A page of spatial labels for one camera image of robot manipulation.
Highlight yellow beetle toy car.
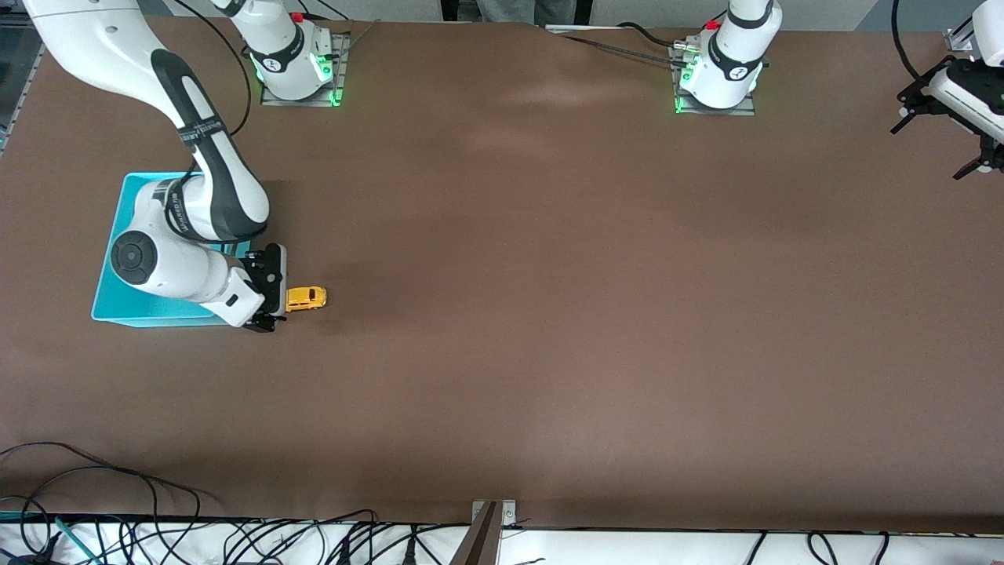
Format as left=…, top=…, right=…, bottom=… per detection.
left=285, top=286, right=328, bottom=313

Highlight turquoise plastic bin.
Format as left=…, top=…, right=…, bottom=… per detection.
left=91, top=170, right=257, bottom=327

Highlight thin grey rod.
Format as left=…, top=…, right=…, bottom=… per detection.
left=343, top=19, right=383, bottom=49

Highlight thin dark rod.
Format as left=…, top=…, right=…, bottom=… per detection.
left=561, top=35, right=691, bottom=65

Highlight grey trousers legs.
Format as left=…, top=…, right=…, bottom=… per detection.
left=478, top=0, right=577, bottom=25

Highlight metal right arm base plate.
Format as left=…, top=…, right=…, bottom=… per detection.
left=260, top=31, right=351, bottom=108

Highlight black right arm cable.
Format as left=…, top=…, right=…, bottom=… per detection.
left=169, top=0, right=253, bottom=138

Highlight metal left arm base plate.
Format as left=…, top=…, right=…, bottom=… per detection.
left=669, top=43, right=758, bottom=117

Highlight black cable bundle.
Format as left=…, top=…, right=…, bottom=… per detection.
left=212, top=510, right=471, bottom=565

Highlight long black cable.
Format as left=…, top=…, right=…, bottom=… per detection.
left=0, top=442, right=220, bottom=550

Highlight thick black cable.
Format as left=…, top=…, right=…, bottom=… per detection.
left=618, top=22, right=682, bottom=46

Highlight thin black cable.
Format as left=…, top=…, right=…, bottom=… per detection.
left=298, top=0, right=351, bottom=22

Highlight teal cable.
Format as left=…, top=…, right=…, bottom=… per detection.
left=53, top=516, right=103, bottom=565

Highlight black cable loop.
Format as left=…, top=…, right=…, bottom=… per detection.
left=0, top=494, right=60, bottom=565

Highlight small metal bracket plate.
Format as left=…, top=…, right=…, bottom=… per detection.
left=471, top=500, right=518, bottom=528

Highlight dark camera mount pole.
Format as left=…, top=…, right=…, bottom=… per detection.
left=449, top=502, right=503, bottom=565

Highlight aluminium frame rail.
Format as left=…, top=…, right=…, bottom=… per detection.
left=0, top=20, right=45, bottom=158

